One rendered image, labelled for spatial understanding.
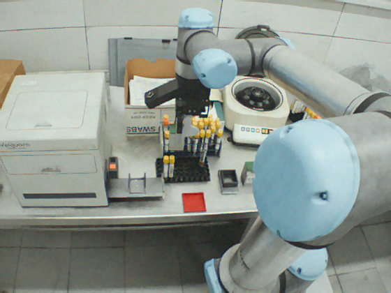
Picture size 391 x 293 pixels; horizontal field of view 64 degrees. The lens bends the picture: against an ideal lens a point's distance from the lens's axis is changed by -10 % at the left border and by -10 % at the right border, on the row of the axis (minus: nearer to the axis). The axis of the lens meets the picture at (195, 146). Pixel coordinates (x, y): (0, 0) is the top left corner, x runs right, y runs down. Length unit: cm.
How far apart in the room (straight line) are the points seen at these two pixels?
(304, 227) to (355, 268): 190
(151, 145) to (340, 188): 96
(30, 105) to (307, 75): 69
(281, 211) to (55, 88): 78
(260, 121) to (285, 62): 64
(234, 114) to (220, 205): 34
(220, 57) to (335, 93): 23
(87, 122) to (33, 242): 131
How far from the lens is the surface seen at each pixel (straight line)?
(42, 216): 108
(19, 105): 97
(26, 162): 93
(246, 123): 124
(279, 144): 33
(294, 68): 60
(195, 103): 83
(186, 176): 109
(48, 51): 147
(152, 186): 104
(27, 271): 201
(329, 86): 53
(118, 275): 190
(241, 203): 109
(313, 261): 74
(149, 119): 118
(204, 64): 63
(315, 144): 31
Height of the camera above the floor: 175
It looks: 46 degrees down
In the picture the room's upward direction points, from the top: 8 degrees clockwise
